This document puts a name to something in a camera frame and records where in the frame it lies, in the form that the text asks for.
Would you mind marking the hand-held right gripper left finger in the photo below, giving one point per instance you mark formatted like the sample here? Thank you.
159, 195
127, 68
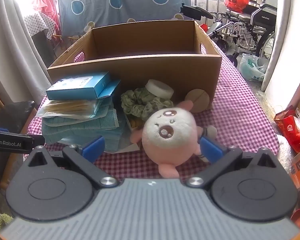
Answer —
93, 148

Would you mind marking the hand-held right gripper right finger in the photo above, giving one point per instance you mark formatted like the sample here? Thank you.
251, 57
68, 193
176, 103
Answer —
212, 148

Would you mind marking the teal knitted towel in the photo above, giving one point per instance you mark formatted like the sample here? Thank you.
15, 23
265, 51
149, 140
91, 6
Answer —
77, 132

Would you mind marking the blue face mask packet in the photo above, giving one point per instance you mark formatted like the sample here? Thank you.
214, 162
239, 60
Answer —
130, 146

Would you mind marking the pink white plush toy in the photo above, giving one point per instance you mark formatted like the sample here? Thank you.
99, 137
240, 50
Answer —
165, 140

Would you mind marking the green scrunchie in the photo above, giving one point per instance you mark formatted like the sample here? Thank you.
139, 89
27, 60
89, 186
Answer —
137, 102

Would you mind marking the brown cardboard box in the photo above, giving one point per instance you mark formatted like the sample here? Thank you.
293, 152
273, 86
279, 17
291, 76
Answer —
140, 67

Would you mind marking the clear packet with yellow sticks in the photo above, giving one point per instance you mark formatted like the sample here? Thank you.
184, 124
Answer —
65, 108

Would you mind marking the round wooden disc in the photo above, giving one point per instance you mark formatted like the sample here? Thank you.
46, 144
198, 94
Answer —
197, 100

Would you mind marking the blue carton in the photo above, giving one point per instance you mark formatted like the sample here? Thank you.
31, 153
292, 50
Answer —
75, 87

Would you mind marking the white fluffy cloth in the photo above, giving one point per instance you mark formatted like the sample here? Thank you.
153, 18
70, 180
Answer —
284, 155

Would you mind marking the green shaggy mat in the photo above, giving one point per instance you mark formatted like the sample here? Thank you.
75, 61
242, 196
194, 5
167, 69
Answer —
2, 221

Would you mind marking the red gift bag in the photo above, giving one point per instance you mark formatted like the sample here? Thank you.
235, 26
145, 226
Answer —
289, 127

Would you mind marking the pale green plastic bag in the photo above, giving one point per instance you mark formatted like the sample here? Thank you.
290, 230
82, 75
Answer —
252, 67

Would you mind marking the pale grey curtain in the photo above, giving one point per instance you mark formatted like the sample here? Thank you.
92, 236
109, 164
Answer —
5, 42
284, 42

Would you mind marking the red bowl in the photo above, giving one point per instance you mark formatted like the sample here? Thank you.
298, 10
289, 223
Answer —
299, 218

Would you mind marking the white polka-dot cloth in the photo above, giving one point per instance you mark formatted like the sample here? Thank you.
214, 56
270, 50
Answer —
37, 25

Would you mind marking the small red plastic bag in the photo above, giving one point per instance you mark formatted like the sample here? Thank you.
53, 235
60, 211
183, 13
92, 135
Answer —
204, 27

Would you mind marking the silver wheelchair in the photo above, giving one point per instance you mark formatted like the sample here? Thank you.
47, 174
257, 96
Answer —
252, 25

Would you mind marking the pink hanging clothes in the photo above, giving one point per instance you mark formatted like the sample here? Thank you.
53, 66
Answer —
46, 7

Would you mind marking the blue circle-print bedsheet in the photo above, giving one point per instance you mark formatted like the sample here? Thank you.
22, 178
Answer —
140, 5

